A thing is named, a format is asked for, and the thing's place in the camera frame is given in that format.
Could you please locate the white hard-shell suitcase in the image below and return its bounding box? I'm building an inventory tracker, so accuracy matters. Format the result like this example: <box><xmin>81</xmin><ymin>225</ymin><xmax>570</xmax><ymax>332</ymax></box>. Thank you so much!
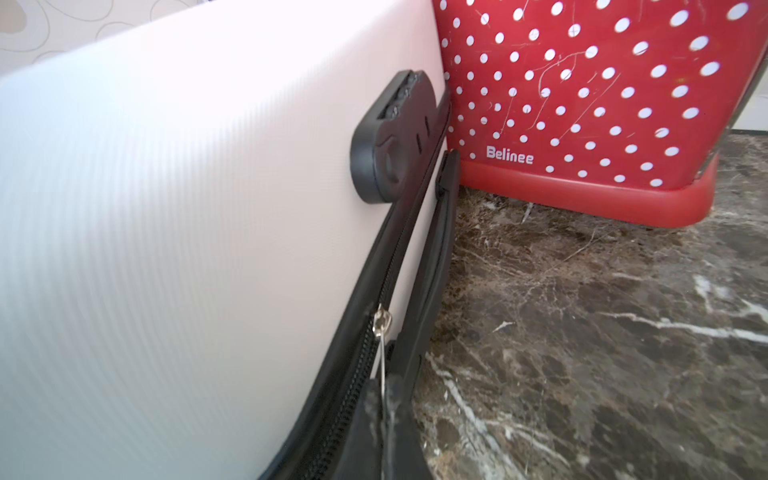
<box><xmin>1</xmin><ymin>1</ymin><xmax>460</xmax><ymax>479</ymax></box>

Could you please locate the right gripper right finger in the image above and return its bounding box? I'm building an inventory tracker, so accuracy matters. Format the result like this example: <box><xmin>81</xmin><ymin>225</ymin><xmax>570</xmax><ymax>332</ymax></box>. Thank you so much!
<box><xmin>383</xmin><ymin>375</ymin><xmax>432</xmax><ymax>480</ymax></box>

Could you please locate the red polka-dot toaster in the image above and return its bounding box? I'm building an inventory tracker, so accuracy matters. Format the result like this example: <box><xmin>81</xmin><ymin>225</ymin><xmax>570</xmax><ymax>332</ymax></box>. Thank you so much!
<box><xmin>433</xmin><ymin>0</ymin><xmax>767</xmax><ymax>228</ymax></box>

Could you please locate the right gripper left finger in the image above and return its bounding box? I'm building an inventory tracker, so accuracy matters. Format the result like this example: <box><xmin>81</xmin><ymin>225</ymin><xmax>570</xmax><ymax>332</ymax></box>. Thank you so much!
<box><xmin>332</xmin><ymin>379</ymin><xmax>386</xmax><ymax>480</ymax></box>

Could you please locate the silver zipper pull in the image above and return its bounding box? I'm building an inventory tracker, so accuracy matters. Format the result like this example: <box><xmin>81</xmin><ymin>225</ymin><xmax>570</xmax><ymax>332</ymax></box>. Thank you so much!
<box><xmin>372</xmin><ymin>304</ymin><xmax>393</xmax><ymax>401</ymax></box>

